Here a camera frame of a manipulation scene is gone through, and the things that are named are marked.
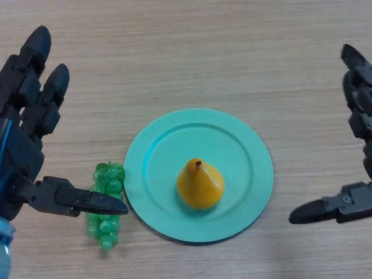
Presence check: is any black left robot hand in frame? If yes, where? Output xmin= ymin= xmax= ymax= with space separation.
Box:
xmin=0 ymin=25 xmax=129 ymax=221

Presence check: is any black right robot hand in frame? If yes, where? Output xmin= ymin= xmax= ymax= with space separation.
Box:
xmin=288 ymin=44 xmax=372 ymax=225

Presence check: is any yellow pear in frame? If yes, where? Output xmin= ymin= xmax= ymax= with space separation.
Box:
xmin=177 ymin=158 xmax=226 ymax=211

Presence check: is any green round plate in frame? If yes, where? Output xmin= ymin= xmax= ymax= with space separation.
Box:
xmin=123 ymin=108 xmax=274 ymax=243

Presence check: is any green grape bunch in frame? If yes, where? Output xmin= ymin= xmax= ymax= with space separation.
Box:
xmin=84 ymin=160 xmax=126 ymax=252

